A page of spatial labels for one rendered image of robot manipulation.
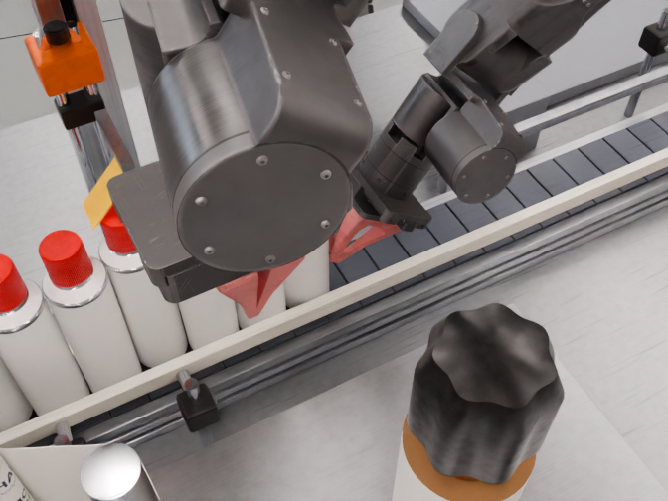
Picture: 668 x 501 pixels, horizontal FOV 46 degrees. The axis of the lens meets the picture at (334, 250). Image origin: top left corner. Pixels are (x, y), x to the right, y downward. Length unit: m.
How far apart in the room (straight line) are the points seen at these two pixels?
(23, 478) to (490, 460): 0.33
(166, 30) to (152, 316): 0.46
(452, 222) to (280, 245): 0.64
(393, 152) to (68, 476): 0.38
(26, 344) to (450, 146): 0.38
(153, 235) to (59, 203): 0.67
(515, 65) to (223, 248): 0.49
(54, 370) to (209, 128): 0.49
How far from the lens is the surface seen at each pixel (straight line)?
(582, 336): 0.90
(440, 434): 0.46
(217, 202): 0.24
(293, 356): 0.80
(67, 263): 0.63
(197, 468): 0.74
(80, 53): 0.62
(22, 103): 2.56
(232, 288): 0.38
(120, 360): 0.73
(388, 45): 1.21
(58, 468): 0.60
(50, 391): 0.74
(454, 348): 0.44
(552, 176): 0.97
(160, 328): 0.74
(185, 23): 0.29
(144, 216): 0.37
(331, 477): 0.73
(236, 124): 0.24
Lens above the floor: 1.55
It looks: 51 degrees down
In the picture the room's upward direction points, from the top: straight up
